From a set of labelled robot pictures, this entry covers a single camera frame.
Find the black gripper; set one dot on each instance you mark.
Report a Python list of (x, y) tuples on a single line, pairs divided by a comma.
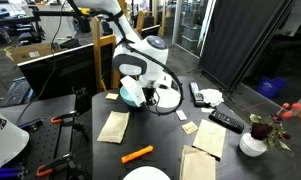
[(150, 91)]

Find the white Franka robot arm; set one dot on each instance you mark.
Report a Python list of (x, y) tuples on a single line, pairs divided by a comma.
[(143, 55)]

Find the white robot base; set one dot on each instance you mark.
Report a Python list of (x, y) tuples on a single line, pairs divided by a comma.
[(5, 140)]

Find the white round paper plate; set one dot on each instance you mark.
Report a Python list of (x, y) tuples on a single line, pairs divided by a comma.
[(146, 174), (170, 98)]

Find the small black oval object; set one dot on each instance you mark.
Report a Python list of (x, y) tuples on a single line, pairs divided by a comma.
[(175, 86)]

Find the white rectangular card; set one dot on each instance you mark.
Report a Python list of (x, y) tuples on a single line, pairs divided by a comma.
[(181, 115)]

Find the plain yellow sticky note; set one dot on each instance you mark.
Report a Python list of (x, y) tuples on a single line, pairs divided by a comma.
[(112, 96)]

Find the tan cloth napkin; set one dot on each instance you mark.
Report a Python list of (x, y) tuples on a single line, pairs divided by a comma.
[(114, 126)]

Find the grey and black remote control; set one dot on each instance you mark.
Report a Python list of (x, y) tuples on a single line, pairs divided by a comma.
[(196, 94)]

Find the yellow sticky note with writing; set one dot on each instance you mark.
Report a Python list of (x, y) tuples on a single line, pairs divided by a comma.
[(190, 127)]

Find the orange marker pen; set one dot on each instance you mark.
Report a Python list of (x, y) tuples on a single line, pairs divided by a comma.
[(137, 154)]

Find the small white paper slip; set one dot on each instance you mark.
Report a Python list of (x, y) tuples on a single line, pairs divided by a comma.
[(207, 110)]

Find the crumpled white tissue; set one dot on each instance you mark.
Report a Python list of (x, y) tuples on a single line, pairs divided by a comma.
[(212, 97)]

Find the tan napkin right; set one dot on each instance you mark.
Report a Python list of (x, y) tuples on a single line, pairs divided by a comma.
[(210, 137)]

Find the wooden easel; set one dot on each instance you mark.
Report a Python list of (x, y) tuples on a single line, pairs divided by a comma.
[(97, 56)]

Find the grey storage bins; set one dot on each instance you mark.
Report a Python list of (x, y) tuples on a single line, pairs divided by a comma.
[(191, 36)]

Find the large black remote control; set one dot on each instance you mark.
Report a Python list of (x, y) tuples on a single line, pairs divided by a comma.
[(226, 121)]

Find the brown paper bag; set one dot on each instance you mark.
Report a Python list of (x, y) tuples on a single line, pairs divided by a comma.
[(197, 165)]

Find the orange and black clamp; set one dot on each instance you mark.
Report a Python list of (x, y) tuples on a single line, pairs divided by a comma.
[(51, 165), (61, 117)]

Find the large black monitor panel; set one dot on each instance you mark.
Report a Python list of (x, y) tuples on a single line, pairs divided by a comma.
[(63, 71)]

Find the black room divider panel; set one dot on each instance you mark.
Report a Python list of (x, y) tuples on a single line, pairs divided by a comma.
[(236, 40)]

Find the white round vase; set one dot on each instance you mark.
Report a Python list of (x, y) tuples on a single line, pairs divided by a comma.
[(251, 146)]

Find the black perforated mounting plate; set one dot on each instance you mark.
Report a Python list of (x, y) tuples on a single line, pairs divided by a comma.
[(46, 140)]

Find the dark rose flower bouquet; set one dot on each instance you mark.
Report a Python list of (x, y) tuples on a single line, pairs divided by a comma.
[(261, 130)]

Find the blue plastic bin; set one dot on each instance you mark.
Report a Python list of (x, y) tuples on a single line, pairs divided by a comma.
[(270, 86)]

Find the cardboard box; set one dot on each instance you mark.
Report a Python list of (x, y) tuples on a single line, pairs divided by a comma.
[(28, 53)]

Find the black computer keyboard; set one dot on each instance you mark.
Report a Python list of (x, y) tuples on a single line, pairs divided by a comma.
[(16, 93)]

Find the black camera stand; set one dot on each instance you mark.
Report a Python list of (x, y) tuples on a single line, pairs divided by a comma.
[(80, 116)]

